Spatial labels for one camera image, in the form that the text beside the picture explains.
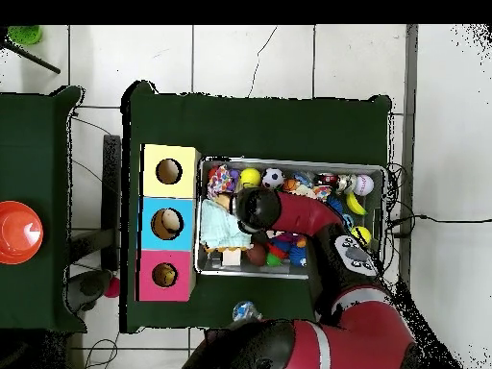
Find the mint green knitted cloth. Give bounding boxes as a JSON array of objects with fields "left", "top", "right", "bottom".
[{"left": 199, "top": 198, "right": 253, "bottom": 249}]

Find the cream cloth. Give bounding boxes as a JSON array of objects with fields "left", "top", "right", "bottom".
[{"left": 266, "top": 183, "right": 320, "bottom": 237}]

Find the wooden box with three holes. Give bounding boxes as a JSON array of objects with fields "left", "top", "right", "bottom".
[{"left": 136, "top": 143, "right": 202, "bottom": 303}]

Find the yellow smiley ball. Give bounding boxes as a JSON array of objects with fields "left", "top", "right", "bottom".
[{"left": 239, "top": 167, "right": 262, "bottom": 189}]

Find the black and white soccer ball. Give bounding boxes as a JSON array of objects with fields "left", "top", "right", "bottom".
[{"left": 260, "top": 167, "right": 285, "bottom": 190}]

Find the brown toy football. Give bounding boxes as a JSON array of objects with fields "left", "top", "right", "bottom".
[{"left": 245, "top": 243, "right": 267, "bottom": 267}]

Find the crumpled clear plastic bottle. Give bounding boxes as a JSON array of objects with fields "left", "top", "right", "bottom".
[{"left": 231, "top": 300, "right": 264, "bottom": 322}]

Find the plain yellow ball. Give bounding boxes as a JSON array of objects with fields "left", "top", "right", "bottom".
[{"left": 350, "top": 225, "right": 373, "bottom": 247}]

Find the red ball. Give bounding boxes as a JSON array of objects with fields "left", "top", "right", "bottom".
[{"left": 103, "top": 276, "right": 121, "bottom": 300}]

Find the grey rounded object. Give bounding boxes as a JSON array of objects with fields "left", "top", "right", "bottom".
[{"left": 66, "top": 269, "right": 113, "bottom": 312}]

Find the large orange bowl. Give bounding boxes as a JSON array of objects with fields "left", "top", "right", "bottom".
[{"left": 0, "top": 200, "right": 44, "bottom": 266}]

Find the black rod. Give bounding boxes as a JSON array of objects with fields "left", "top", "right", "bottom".
[{"left": 0, "top": 37, "right": 62, "bottom": 75}]

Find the green cup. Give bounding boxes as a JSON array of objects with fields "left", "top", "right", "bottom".
[{"left": 7, "top": 25, "right": 43, "bottom": 46}]

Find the shallow wire mesh bin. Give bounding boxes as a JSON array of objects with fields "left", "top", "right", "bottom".
[{"left": 193, "top": 155, "right": 388, "bottom": 283}]

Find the black cable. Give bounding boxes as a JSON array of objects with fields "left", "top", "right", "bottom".
[{"left": 387, "top": 213, "right": 492, "bottom": 237}]

